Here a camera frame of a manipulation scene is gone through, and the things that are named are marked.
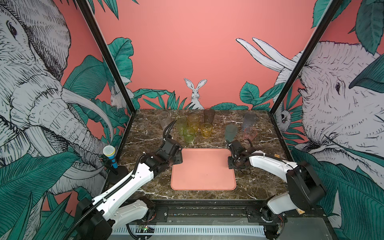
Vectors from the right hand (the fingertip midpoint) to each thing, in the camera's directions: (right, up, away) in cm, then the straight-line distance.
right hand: (230, 162), depth 89 cm
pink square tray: (-16, -4, 0) cm, 17 cm away
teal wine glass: (+4, +19, +14) cm, 24 cm away
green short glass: (-26, +17, +14) cm, 34 cm away
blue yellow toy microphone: (-62, +10, -19) cm, 66 cm away
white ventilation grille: (-21, -28, -19) cm, 40 cm away
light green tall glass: (-31, +24, +11) cm, 40 cm away
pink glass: (+18, +17, +16) cm, 30 cm away
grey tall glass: (+18, +27, +17) cm, 36 cm away
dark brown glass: (-12, +29, +13) cm, 34 cm away
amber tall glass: (-22, +26, +9) cm, 36 cm away
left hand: (-31, +8, -10) cm, 33 cm away
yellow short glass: (-13, +20, +23) cm, 33 cm away
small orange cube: (+33, +3, +6) cm, 33 cm away
